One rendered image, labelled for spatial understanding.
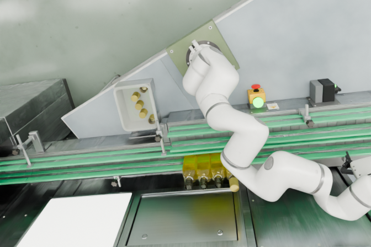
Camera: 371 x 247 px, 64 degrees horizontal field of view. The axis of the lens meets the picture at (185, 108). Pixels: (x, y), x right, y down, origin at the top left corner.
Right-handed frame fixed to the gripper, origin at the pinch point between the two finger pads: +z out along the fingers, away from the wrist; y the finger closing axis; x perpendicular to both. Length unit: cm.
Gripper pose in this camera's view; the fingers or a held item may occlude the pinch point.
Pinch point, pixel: (362, 152)
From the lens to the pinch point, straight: 120.4
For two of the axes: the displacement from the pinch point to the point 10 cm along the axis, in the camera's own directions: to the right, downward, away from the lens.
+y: 8.3, -3.5, -4.3
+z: 2.4, -4.8, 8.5
